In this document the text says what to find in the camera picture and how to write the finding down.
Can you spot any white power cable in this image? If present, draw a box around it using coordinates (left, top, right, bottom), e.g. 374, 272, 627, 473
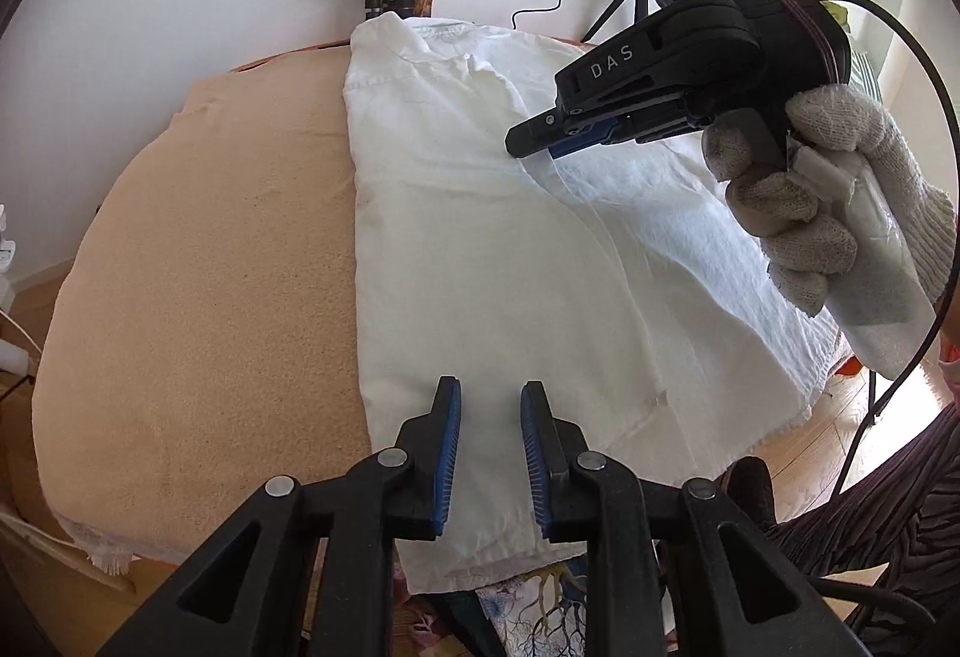
0, 306, 47, 383

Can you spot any black mini tripod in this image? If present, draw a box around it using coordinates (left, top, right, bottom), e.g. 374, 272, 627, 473
582, 0, 651, 43

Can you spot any white knit gloved hand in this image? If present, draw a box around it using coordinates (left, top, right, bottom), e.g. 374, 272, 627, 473
701, 85, 955, 379

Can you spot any beige terry bed cover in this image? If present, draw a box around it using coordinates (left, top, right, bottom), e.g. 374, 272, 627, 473
32, 46, 371, 574

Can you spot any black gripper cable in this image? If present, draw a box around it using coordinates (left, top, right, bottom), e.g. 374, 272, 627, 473
779, 0, 960, 501

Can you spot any white shirt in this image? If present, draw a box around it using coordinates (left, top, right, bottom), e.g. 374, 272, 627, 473
343, 15, 839, 593

